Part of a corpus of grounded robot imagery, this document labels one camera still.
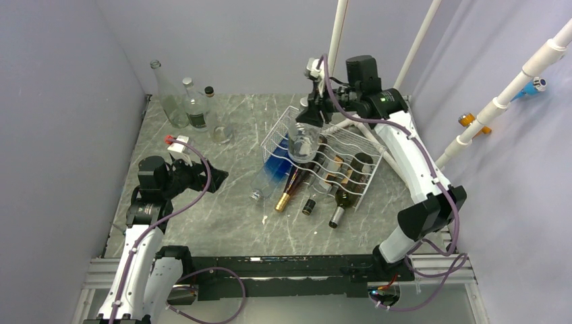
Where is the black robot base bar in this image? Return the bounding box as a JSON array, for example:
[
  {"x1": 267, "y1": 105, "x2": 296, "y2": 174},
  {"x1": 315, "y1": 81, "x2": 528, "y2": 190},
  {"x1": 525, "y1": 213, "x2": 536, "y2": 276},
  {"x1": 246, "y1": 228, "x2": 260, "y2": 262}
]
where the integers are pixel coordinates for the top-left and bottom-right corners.
[{"x1": 180, "y1": 254, "x2": 415, "y2": 301}]

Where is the bottle with black cap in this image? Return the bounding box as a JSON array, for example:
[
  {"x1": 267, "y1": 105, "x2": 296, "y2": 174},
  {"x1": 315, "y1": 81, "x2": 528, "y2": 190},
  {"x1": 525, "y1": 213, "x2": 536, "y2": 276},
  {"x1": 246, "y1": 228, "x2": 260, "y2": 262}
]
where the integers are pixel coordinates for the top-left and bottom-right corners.
[{"x1": 302, "y1": 198, "x2": 316, "y2": 215}]

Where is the white pvc pipe frame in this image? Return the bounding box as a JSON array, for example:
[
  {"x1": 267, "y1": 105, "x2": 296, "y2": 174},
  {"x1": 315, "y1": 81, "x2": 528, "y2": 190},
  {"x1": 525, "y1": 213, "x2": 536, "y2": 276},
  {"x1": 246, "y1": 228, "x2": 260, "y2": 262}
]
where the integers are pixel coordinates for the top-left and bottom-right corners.
[{"x1": 326, "y1": 0, "x2": 442, "y2": 181}]

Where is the white wire wine rack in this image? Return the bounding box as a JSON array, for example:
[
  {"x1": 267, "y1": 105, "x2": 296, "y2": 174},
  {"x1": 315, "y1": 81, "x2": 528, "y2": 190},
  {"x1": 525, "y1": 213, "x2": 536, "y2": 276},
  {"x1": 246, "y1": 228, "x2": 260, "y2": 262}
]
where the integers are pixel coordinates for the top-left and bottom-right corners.
[{"x1": 260, "y1": 106, "x2": 387, "y2": 209}]

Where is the blue plastic bottle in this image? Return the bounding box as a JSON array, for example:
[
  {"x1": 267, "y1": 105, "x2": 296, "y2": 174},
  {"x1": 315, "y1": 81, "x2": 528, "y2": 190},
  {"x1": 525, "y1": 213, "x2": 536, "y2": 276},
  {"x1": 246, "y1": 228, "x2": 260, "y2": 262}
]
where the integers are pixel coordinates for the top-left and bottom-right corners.
[{"x1": 250, "y1": 134, "x2": 291, "y2": 202}]

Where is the orange wall fixture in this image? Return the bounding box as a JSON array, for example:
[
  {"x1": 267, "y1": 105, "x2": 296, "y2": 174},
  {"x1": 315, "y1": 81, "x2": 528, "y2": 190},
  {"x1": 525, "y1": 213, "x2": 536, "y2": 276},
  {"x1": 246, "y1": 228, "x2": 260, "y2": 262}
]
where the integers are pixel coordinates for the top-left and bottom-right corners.
[{"x1": 458, "y1": 113, "x2": 492, "y2": 138}]

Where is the blue wall fixture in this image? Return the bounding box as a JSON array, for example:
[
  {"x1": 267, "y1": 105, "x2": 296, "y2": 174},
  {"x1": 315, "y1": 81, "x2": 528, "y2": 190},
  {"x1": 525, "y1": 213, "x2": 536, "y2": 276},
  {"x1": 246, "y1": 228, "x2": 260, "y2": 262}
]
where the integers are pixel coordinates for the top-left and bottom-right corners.
[{"x1": 511, "y1": 76, "x2": 547, "y2": 101}]

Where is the tall clear glass bottle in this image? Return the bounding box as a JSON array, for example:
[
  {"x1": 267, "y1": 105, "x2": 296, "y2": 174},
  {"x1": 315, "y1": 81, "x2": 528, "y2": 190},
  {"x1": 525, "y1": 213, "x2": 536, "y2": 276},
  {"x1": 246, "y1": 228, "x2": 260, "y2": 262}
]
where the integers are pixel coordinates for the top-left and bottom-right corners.
[{"x1": 150, "y1": 59, "x2": 190, "y2": 129}]

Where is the green bottle with silver foil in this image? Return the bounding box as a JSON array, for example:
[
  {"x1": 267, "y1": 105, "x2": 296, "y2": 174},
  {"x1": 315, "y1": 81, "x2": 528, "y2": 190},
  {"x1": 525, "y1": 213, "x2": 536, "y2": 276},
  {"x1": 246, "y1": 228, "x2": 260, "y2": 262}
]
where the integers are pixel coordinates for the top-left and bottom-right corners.
[{"x1": 328, "y1": 153, "x2": 374, "y2": 229}]

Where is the dark bottle with gold foil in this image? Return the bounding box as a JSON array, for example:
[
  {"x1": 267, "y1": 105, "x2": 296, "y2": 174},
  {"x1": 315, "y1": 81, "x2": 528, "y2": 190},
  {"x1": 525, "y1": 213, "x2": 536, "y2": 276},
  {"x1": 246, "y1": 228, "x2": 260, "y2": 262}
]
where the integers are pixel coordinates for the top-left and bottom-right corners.
[{"x1": 275, "y1": 163, "x2": 312, "y2": 212}]

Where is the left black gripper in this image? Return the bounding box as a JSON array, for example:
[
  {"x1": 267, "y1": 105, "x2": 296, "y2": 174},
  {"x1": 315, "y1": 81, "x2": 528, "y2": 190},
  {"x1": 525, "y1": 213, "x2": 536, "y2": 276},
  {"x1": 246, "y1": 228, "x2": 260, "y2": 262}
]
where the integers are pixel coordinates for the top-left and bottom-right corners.
[{"x1": 161, "y1": 154, "x2": 227, "y2": 198}]

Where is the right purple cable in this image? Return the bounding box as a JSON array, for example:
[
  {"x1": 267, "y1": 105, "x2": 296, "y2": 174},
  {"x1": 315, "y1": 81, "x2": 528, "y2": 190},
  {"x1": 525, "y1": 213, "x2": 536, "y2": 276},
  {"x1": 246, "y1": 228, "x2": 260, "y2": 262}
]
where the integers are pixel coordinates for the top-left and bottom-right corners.
[{"x1": 317, "y1": 53, "x2": 469, "y2": 313}]

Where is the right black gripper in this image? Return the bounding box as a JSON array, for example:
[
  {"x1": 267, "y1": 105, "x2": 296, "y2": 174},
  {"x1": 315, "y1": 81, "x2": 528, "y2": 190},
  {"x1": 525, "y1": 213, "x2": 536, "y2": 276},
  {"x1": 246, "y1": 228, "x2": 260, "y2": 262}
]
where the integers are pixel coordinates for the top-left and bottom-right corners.
[{"x1": 295, "y1": 78, "x2": 360, "y2": 127}]

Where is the clear bottle with silver cap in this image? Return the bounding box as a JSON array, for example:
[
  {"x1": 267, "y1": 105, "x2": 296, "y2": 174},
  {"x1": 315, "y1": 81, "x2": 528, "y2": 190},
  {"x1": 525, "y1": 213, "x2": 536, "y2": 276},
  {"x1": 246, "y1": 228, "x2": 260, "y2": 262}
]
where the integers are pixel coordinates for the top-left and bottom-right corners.
[{"x1": 182, "y1": 77, "x2": 210, "y2": 132}]

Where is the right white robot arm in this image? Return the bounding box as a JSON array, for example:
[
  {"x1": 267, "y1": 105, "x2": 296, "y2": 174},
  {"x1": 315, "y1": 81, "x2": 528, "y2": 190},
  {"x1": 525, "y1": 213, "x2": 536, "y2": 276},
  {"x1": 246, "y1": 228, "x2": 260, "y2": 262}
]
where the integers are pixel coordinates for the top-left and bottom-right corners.
[{"x1": 288, "y1": 55, "x2": 467, "y2": 280}]

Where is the purple cable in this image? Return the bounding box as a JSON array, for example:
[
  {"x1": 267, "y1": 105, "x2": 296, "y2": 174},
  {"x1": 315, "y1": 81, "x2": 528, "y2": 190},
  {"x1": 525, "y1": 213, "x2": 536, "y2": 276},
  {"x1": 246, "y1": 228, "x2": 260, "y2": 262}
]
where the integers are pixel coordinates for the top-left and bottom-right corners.
[
  {"x1": 317, "y1": 53, "x2": 469, "y2": 313},
  {"x1": 107, "y1": 138, "x2": 248, "y2": 324}
]

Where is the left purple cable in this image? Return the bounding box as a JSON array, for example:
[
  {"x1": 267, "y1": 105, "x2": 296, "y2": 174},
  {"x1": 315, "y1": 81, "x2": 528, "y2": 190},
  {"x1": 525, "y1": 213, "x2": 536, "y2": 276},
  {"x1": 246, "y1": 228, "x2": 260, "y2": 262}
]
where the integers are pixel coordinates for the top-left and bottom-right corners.
[{"x1": 107, "y1": 138, "x2": 248, "y2": 324}]

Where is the white pvc pipe right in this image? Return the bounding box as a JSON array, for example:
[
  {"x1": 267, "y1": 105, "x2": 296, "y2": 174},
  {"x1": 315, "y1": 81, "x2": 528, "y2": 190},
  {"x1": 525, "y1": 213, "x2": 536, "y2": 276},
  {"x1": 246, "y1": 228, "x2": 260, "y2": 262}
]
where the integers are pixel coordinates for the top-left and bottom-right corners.
[{"x1": 436, "y1": 21, "x2": 571, "y2": 169}]

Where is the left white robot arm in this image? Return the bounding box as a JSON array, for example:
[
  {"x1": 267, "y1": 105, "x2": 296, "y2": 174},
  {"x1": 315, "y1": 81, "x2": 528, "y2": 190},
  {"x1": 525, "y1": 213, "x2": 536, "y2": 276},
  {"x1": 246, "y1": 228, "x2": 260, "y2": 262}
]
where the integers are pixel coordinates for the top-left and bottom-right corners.
[{"x1": 92, "y1": 156, "x2": 229, "y2": 323}]

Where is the clear bottle with orange label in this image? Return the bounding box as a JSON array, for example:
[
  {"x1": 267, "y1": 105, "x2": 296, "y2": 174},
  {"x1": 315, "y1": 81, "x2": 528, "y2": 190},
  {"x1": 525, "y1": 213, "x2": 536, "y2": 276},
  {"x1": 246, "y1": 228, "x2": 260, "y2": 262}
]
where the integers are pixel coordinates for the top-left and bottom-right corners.
[{"x1": 204, "y1": 86, "x2": 233, "y2": 144}]

